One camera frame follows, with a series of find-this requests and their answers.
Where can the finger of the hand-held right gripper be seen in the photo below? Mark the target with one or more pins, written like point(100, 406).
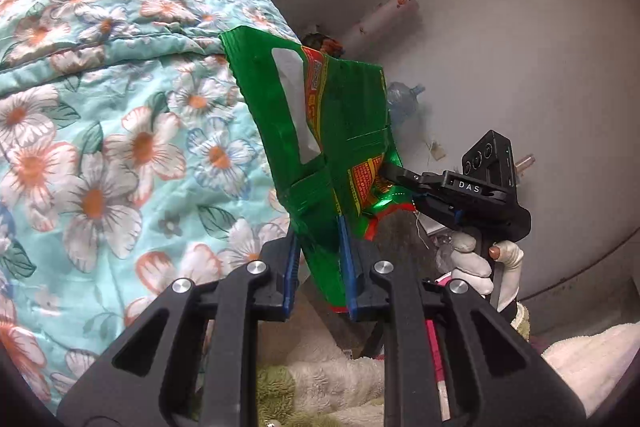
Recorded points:
point(435, 207)
point(405, 177)

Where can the floral light blue blanket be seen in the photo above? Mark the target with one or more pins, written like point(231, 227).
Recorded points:
point(125, 107)

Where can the person's right hand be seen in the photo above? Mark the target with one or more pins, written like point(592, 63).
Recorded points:
point(472, 264)

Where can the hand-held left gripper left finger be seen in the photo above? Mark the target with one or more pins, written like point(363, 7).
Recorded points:
point(287, 292)

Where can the white green fluffy rug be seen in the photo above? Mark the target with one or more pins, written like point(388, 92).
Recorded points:
point(320, 377)

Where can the blue water jug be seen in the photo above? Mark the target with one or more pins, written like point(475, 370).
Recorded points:
point(405, 99)

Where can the rolled floral mat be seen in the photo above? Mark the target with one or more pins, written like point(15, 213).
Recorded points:
point(385, 17)

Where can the beige wall socket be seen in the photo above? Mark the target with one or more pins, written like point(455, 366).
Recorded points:
point(439, 152)

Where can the pile of small clutter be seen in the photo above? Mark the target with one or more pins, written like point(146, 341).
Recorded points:
point(327, 44)

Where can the large green snack packet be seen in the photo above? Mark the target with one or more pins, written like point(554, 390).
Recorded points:
point(300, 117)

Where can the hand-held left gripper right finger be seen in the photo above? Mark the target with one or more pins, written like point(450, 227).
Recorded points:
point(348, 277)

